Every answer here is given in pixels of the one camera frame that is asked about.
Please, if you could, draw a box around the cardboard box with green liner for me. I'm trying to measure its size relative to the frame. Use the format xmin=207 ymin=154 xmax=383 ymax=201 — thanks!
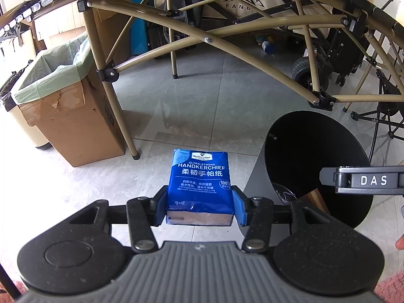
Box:
xmin=13 ymin=35 xmax=127 ymax=168

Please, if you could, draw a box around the beige trash can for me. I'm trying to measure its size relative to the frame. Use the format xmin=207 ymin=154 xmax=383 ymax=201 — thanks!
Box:
xmin=0 ymin=61 xmax=53 ymax=150

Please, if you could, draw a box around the black plastic liner bag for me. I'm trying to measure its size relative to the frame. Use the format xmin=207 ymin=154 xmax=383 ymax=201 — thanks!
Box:
xmin=0 ymin=60 xmax=34 ymax=112

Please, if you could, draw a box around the olive folding slatted table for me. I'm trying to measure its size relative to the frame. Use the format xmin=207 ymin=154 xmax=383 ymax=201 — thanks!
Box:
xmin=0 ymin=0 xmax=404 ymax=160

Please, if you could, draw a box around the blue tissue packet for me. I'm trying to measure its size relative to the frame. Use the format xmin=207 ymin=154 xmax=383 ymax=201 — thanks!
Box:
xmin=165 ymin=149 xmax=236 ymax=227

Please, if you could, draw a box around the cardboard box with white cloth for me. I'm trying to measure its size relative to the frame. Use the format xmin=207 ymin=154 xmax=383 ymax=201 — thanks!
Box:
xmin=91 ymin=0 xmax=142 ymax=60

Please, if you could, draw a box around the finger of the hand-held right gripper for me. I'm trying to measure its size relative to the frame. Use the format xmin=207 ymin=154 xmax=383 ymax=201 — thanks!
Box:
xmin=319 ymin=167 xmax=338 ymax=186

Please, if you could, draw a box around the black trash bin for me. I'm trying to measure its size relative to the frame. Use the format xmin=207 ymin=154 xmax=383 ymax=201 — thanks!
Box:
xmin=243 ymin=110 xmax=374 ymax=237

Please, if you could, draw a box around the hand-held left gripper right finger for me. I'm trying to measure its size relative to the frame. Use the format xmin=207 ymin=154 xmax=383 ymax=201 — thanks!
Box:
xmin=232 ymin=186 xmax=337 ymax=255

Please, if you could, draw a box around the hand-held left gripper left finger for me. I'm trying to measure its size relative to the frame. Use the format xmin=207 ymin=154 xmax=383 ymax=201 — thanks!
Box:
xmin=65 ymin=185 xmax=168 ymax=255

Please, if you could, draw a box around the blue flat panel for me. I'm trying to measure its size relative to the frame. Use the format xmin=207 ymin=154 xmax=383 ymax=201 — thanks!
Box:
xmin=131 ymin=0 xmax=151 ymax=58

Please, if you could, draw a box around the blue capped bottle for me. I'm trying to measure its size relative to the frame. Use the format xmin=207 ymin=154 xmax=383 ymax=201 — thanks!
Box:
xmin=256 ymin=34 xmax=279 ymax=56

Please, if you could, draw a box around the green plastic liner bag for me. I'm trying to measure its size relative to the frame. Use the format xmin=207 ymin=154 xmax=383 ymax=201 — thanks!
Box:
xmin=12 ymin=33 xmax=95 ymax=105

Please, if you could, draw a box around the black folding chair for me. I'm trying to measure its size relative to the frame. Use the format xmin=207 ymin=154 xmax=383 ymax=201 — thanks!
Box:
xmin=342 ymin=25 xmax=404 ymax=165

